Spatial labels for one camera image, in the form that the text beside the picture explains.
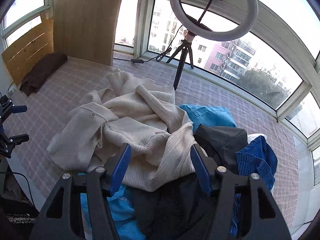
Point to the pine slatted headboard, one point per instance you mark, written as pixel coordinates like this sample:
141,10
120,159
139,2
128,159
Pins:
25,52

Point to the white power strip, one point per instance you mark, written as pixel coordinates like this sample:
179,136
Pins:
12,89

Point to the white ring light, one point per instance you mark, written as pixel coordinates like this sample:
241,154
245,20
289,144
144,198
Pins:
219,7

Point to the cream knit cardigan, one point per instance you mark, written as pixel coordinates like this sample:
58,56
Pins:
130,111

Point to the dark blue striped garment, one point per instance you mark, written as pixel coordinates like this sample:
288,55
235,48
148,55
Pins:
252,154

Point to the black garment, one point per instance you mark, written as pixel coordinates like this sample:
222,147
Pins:
180,209

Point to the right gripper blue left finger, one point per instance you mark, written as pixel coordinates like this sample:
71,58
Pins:
119,168

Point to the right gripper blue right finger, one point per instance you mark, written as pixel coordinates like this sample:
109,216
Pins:
200,169

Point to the light blue shirt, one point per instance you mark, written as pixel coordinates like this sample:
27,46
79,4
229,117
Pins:
121,207

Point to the black inline cable controller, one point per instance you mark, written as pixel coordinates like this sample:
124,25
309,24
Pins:
139,61

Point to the light oak wardrobe panel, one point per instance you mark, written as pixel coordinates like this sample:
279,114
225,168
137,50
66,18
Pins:
86,29

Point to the brown folded garment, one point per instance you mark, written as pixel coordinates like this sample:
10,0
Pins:
48,65

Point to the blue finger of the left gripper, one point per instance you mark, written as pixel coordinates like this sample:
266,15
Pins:
19,139
19,109

